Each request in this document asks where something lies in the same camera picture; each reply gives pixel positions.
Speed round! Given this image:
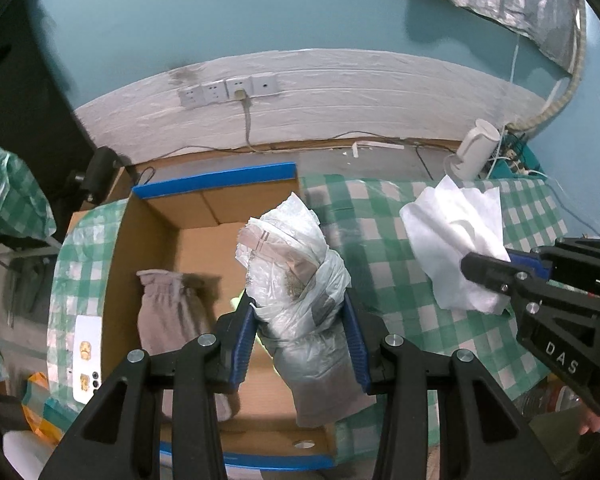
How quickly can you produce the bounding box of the person's right hand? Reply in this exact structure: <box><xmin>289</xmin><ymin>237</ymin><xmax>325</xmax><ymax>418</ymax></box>
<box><xmin>577</xmin><ymin>402</ymin><xmax>600</xmax><ymax>436</ymax></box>

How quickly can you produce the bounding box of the green checked tablecloth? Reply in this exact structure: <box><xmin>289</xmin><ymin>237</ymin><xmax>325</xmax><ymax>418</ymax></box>
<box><xmin>47</xmin><ymin>172</ymin><xmax>566</xmax><ymax>461</ymax></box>

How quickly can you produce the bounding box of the white power cable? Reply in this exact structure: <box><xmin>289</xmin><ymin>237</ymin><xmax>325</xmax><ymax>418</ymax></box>
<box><xmin>530</xmin><ymin>170</ymin><xmax>596</xmax><ymax>236</ymax></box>

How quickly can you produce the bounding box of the white wall power strip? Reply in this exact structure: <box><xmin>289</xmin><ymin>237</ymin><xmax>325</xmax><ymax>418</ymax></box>
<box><xmin>225</xmin><ymin>77</ymin><xmax>253</xmax><ymax>100</ymax></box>

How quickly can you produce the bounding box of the grey sock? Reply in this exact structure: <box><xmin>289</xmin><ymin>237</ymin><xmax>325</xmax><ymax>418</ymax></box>
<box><xmin>136</xmin><ymin>269</ymin><xmax>233</xmax><ymax>423</ymax></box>

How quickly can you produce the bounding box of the orange packet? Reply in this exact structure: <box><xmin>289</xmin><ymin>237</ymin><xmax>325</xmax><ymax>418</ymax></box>
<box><xmin>22</xmin><ymin>372</ymin><xmax>81</xmax><ymax>443</ymax></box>

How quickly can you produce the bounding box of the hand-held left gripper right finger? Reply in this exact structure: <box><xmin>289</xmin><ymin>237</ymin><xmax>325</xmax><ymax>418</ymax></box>
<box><xmin>341</xmin><ymin>292</ymin><xmax>561</xmax><ymax>480</ymax></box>

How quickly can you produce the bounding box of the black cylindrical device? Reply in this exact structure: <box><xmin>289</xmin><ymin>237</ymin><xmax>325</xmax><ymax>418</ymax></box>
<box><xmin>70</xmin><ymin>146</ymin><xmax>131</xmax><ymax>206</ymax></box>

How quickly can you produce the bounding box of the white electric kettle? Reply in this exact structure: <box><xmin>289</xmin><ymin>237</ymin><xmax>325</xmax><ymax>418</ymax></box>
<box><xmin>442</xmin><ymin>119</ymin><xmax>501</xmax><ymax>181</ymax></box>

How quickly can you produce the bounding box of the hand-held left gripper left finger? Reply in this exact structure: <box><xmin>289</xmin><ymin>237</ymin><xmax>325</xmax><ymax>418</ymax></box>
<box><xmin>37</xmin><ymin>305</ymin><xmax>258</xmax><ymax>480</ymax></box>

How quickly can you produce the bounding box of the person's dark clothing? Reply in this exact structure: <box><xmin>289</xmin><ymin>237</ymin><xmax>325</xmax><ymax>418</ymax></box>
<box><xmin>530</xmin><ymin>410</ymin><xmax>600</xmax><ymax>480</ymax></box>

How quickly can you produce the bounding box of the translucent plastic bag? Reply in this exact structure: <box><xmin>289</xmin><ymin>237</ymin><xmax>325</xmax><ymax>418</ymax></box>
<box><xmin>236</xmin><ymin>191</ymin><xmax>376</xmax><ymax>428</ymax></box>

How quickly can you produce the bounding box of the green basket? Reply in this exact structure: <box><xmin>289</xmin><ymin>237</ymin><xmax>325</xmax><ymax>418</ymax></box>
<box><xmin>490</xmin><ymin>132</ymin><xmax>543</xmax><ymax>178</ymax></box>

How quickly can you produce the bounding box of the white single-hole wall socket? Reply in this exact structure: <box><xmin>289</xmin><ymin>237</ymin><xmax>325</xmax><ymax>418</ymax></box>
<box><xmin>250</xmin><ymin>74</ymin><xmax>280</xmax><ymax>96</ymax></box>

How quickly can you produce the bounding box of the white tissue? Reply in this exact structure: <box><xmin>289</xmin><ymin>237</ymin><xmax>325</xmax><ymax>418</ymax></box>
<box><xmin>399</xmin><ymin>175</ymin><xmax>512</xmax><ymax>317</ymax></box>

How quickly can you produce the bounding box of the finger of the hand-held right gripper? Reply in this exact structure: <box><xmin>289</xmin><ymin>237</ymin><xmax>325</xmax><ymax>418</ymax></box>
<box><xmin>460</xmin><ymin>251</ymin><xmax>537</xmax><ymax>307</ymax></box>
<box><xmin>505</xmin><ymin>246</ymin><xmax>557</xmax><ymax>282</ymax></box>

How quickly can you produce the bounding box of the grey metal frame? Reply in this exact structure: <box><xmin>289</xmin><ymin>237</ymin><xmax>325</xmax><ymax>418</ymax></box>
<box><xmin>0</xmin><ymin>240</ymin><xmax>61</xmax><ymax>271</ymax></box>

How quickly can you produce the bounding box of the corrugated hose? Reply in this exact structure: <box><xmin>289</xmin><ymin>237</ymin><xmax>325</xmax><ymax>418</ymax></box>
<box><xmin>510</xmin><ymin>0</ymin><xmax>588</xmax><ymax>133</ymax></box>

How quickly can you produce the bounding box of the white thin cable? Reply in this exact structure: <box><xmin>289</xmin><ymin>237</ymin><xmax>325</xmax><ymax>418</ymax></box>
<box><xmin>500</xmin><ymin>35</ymin><xmax>521</xmax><ymax>133</ymax></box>

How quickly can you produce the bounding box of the blue-edged cardboard box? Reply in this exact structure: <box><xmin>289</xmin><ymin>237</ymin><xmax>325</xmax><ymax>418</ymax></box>
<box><xmin>109</xmin><ymin>161</ymin><xmax>338</xmax><ymax>472</ymax></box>

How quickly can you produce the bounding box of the silver tarp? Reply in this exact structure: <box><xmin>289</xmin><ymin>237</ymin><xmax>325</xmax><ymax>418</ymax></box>
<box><xmin>399</xmin><ymin>0</ymin><xmax>586</xmax><ymax>70</ymax></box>

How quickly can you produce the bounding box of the grey plug cable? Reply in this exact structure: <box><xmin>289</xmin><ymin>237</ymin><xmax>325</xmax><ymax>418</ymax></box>
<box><xmin>233</xmin><ymin>89</ymin><xmax>256</xmax><ymax>153</ymax></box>

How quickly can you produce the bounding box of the white smartphone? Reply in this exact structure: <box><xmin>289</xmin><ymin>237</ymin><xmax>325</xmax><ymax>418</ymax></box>
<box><xmin>74</xmin><ymin>315</ymin><xmax>103</xmax><ymax>402</ymax></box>

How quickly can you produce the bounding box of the black cabinet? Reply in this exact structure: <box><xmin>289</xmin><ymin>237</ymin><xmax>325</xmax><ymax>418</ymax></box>
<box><xmin>0</xmin><ymin>0</ymin><xmax>101</xmax><ymax>161</ymax></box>

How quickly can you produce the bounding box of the white cable trunking piece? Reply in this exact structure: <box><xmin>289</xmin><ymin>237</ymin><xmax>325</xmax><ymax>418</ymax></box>
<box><xmin>352</xmin><ymin>141</ymin><xmax>406</xmax><ymax>158</ymax></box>

